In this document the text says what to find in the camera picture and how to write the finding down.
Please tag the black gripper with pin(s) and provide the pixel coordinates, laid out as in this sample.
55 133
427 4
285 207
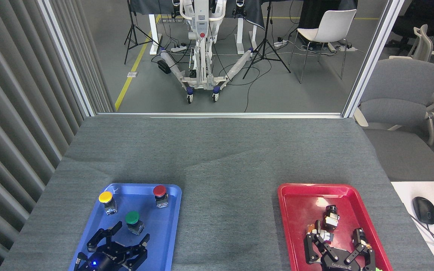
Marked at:
106 261
339 264

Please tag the green push button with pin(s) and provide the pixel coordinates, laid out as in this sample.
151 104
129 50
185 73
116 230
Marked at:
132 217

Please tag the yellow push button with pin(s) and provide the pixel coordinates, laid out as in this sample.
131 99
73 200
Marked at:
105 196

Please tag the red push button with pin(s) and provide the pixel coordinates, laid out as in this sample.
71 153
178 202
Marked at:
159 190

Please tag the blue plastic tray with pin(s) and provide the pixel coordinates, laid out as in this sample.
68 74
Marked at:
160 241

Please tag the red plastic tray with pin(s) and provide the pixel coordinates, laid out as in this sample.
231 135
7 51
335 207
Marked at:
300 210

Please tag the white side desk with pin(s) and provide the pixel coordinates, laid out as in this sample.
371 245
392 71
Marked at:
405 195

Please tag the black computer mouse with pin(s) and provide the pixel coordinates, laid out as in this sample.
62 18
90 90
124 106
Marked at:
424 210

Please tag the floor outlet plate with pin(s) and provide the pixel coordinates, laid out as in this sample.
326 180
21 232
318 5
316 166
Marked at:
132 74

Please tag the grey office chair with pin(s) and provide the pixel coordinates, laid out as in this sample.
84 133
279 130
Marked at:
401 82

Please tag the black power brick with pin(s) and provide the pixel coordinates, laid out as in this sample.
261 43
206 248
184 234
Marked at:
163 67

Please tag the white power strip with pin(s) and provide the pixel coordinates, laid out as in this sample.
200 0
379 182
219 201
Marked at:
281 43
178 48
347 47

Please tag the white desk leg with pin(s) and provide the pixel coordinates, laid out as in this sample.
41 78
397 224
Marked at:
240 35
153 34

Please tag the white office chair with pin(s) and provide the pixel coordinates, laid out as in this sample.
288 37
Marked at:
424 45

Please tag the white plastic chair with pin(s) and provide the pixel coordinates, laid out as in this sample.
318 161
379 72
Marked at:
333 26

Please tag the black tripod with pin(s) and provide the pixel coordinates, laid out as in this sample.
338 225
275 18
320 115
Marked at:
130 11
266 26

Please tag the white stand on wheels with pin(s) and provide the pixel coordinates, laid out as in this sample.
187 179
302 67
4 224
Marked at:
202 22

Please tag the black fabric cover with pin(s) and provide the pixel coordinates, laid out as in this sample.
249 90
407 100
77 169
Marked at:
311 11

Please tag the black office chair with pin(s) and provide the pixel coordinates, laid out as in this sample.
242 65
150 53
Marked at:
413 19

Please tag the black table cloth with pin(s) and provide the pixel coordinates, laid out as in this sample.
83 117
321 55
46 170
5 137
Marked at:
254 15

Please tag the orange white switch block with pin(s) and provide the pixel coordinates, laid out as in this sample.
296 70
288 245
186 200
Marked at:
328 236

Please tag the black orange switch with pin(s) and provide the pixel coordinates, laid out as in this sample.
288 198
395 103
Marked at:
369 246

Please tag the silver frame rail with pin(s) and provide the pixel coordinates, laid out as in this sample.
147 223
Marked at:
220 114

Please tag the silver frame post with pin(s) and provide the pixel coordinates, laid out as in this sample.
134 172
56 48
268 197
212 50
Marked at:
66 56
371 56

